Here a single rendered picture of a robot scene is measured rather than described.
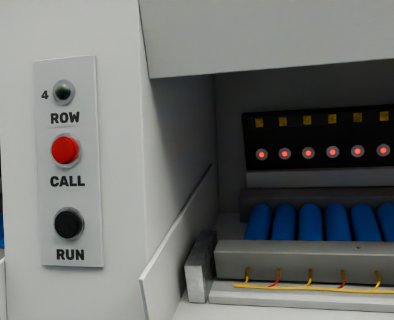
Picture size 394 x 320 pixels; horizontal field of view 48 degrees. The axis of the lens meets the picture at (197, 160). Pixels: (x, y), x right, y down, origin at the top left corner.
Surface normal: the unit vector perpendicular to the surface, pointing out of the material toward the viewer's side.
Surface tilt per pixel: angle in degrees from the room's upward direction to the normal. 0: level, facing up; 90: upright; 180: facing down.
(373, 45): 107
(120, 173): 90
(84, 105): 90
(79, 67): 90
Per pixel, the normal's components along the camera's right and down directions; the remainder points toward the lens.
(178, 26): -0.23, 0.32
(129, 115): -0.25, 0.02
